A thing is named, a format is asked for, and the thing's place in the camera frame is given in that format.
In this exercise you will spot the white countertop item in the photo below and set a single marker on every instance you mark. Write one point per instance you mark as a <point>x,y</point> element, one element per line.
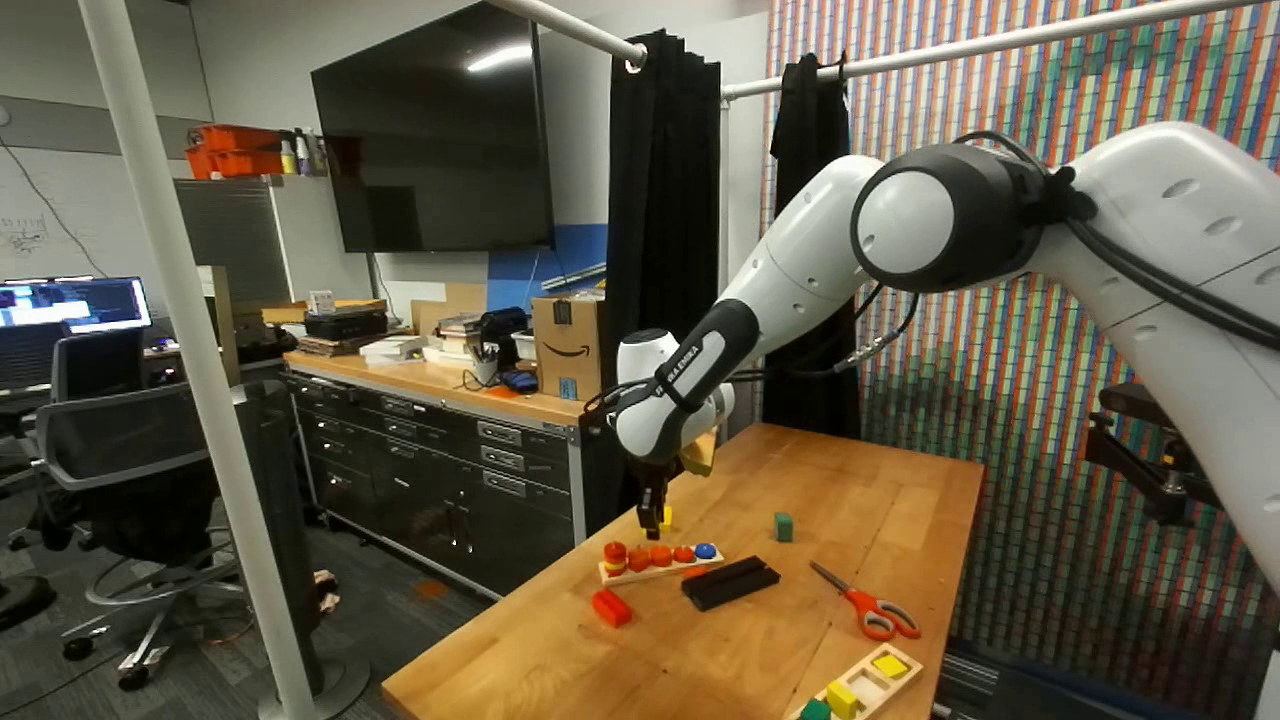
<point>388,350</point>

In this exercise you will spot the lit computer monitor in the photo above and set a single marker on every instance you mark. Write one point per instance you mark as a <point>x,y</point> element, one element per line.
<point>73,302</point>

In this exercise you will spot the yellow shape sorter cube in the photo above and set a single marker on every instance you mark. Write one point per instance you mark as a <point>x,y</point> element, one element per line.
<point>842,699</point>

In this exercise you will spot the green shape sorter cube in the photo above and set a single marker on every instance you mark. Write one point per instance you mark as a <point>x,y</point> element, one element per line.
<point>815,711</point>

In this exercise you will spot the black countertop appliance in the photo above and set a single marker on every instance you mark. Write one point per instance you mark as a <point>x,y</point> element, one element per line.
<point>499,345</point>

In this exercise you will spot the large black wall television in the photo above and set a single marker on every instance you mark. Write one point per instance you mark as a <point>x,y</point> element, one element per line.
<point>432,135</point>

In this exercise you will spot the red toy brick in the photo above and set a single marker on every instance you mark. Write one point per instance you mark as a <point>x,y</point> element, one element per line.
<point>614,609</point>

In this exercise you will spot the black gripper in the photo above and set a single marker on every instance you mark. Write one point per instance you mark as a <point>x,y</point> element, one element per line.
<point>655,481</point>

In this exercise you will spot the wide black curtain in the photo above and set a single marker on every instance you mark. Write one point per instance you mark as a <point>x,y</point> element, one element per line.
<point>662,202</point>

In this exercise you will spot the wooden shape sorter board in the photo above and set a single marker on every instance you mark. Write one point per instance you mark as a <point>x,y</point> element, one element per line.
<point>868,688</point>

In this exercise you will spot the flat black box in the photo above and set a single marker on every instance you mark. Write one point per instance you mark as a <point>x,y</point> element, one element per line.
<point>344,326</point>

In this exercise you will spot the black drawer cabinet wooden top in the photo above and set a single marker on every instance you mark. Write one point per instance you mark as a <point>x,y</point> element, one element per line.
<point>440,453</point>

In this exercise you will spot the short white frame rod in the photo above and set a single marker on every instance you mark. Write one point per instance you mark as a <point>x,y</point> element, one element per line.
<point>575,26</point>

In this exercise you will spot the long white curtain rod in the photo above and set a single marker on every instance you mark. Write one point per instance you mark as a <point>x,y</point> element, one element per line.
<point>960,50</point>

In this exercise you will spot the wooden peg platform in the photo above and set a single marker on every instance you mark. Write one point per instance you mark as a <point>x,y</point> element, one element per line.
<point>655,575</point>

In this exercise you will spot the white frame pole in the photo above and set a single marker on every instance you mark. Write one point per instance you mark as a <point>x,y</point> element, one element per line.
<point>172,333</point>

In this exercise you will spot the black office chair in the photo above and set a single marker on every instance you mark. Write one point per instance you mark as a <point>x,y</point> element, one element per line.
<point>125,453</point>

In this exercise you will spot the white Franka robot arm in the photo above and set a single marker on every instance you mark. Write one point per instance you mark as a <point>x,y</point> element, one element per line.
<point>1200,242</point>

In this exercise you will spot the narrow black curtain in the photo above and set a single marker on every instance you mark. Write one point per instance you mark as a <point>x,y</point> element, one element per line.
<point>805,104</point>

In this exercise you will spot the yellow flat shape piece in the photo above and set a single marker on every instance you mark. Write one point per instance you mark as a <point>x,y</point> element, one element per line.
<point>891,667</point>

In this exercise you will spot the black rectangular block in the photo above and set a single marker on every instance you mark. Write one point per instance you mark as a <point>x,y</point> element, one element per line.
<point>728,583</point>

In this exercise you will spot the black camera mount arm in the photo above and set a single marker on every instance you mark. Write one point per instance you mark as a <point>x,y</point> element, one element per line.
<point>1135,463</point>

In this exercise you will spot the orange storage box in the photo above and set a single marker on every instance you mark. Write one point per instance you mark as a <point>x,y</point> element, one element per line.
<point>232,155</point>

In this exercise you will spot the cardboard shipping box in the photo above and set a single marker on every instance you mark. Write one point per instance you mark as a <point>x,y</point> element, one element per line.
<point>570,345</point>

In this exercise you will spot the yellow toy brick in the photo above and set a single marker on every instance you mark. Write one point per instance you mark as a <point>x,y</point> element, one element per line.
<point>668,518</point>

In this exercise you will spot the small green block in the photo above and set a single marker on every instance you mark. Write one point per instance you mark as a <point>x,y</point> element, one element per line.
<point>785,529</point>

